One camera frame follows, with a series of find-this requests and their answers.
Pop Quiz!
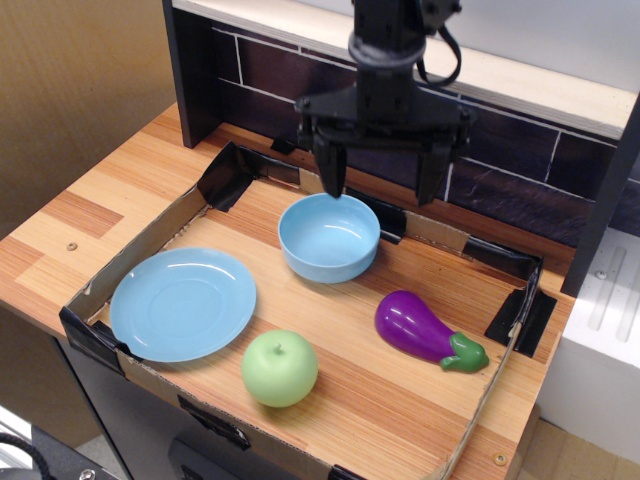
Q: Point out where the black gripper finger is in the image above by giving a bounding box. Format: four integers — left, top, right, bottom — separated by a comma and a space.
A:
313, 131, 347, 198
416, 143, 452, 206

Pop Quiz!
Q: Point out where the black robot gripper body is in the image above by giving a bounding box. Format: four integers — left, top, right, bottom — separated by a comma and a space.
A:
295, 47, 474, 159

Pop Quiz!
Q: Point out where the light blue bowl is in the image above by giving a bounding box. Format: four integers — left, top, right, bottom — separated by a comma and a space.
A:
278, 193, 380, 284

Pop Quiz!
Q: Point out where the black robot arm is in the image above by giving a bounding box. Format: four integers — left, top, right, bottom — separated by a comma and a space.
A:
295, 1, 476, 205

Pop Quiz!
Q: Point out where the light blue plate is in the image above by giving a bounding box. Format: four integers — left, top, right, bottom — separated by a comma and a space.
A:
109, 247, 257, 363

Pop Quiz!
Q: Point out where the cardboard tray border with tape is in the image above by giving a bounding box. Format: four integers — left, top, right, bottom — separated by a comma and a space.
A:
60, 143, 545, 479

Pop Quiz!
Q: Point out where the purple toy eggplant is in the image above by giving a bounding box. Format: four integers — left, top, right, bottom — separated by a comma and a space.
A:
374, 290, 489, 373

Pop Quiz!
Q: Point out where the green toy apple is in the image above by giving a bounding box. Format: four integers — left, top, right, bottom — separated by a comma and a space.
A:
241, 330, 319, 408

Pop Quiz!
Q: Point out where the white appliance at right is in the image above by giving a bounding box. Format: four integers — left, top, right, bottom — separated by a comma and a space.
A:
537, 229, 639, 462

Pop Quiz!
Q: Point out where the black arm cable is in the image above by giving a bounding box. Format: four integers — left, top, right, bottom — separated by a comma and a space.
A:
415, 22, 463, 87

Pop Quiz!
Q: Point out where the dark shelf frame with backsplash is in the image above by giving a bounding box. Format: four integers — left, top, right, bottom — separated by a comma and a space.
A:
163, 1, 639, 275

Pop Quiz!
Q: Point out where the black cable bottom left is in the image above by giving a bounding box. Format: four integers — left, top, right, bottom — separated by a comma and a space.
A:
0, 430, 49, 480

